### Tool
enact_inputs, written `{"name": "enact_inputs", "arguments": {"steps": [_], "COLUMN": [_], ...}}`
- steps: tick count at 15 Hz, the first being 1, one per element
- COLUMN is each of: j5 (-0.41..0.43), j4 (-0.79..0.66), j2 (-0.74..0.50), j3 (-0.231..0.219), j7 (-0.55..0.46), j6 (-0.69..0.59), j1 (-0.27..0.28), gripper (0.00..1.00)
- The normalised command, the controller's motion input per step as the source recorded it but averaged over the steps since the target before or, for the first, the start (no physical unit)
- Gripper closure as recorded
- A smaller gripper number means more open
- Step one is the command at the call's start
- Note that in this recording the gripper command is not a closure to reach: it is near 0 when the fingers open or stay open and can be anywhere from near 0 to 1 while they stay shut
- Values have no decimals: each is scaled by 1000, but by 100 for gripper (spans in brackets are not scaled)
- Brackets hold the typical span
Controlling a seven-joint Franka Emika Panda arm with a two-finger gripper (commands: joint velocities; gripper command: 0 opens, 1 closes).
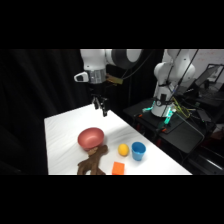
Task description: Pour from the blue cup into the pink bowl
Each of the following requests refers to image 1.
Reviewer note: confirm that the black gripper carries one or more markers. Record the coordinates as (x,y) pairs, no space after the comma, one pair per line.
(98,89)

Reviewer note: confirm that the blue plastic cup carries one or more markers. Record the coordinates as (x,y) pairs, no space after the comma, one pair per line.
(138,151)

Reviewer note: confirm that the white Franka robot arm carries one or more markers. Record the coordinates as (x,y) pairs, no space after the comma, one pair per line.
(95,60)

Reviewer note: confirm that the pink plastic bowl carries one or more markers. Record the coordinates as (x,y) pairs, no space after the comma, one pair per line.
(90,137)

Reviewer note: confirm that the yellow ball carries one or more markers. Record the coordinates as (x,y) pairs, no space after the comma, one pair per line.
(123,150)

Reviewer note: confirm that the brown plush toy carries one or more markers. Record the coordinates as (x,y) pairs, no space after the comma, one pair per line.
(93,161)

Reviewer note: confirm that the black curtain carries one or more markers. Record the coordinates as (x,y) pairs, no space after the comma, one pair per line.
(36,100)

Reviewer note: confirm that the orange block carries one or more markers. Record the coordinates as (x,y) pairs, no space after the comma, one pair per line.
(118,168)

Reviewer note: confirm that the green light strip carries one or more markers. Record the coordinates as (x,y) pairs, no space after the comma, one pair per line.
(169,116)

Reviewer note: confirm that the black robot stand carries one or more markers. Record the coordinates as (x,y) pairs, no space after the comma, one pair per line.
(181,133)

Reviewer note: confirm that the dark computer monitor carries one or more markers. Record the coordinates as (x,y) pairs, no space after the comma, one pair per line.
(209,76)

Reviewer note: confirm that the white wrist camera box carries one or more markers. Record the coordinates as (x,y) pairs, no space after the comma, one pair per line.
(81,77)

